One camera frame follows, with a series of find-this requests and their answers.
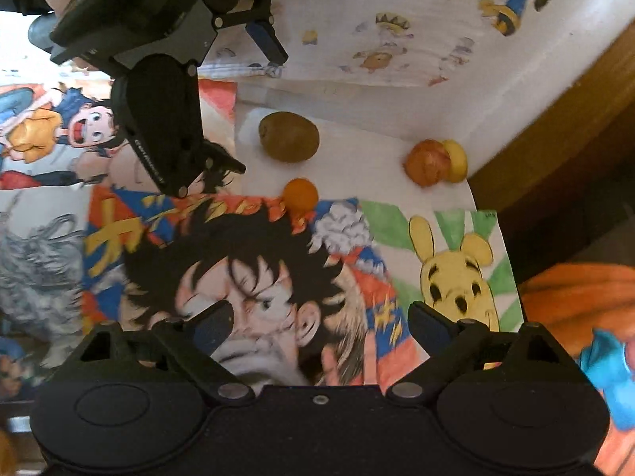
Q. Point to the cartoon poster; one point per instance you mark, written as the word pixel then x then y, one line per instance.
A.
pixel 238 258

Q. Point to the wooden frame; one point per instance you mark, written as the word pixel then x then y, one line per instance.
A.
pixel 560 134

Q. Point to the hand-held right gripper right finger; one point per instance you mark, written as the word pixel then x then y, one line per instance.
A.
pixel 427 325

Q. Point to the small orange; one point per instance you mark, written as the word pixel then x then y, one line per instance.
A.
pixel 300 193

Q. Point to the orange cloth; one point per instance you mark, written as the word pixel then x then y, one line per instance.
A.
pixel 575 317

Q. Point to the white printed blanket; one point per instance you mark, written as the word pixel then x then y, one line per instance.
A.
pixel 397 15

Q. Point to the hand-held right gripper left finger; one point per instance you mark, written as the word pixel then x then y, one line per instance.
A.
pixel 214 320

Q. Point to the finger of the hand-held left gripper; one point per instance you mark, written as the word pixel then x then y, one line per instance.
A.
pixel 223 161
pixel 266 39

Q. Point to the small yellow fruit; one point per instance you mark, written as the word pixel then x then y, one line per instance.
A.
pixel 457 158

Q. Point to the red apple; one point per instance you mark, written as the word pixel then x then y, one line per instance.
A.
pixel 426 162

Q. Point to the oval brown kiwi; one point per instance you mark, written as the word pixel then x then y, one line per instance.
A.
pixel 288 136

